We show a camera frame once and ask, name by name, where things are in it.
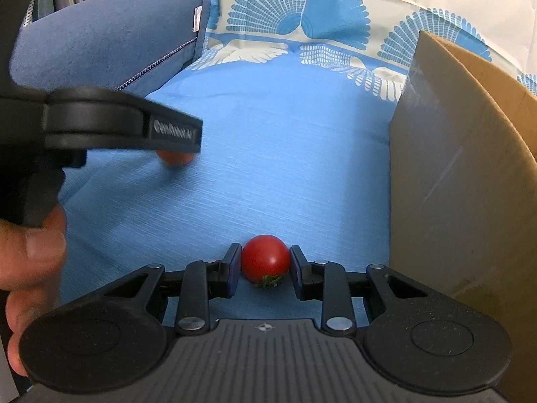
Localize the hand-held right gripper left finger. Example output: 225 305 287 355
103 243 243 335

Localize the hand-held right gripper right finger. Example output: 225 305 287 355
289 244 425 333

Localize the person's left hand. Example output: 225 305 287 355
0 205 68 377

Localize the red cherry tomato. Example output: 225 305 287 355
241 235 291 289

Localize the orange mandarin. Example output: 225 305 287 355
156 150 196 166

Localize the brown cardboard box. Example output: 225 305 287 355
388 29 537 403

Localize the blue fan-patterned sheet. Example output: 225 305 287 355
200 0 537 102

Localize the light blue cloth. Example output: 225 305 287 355
54 44 405 332

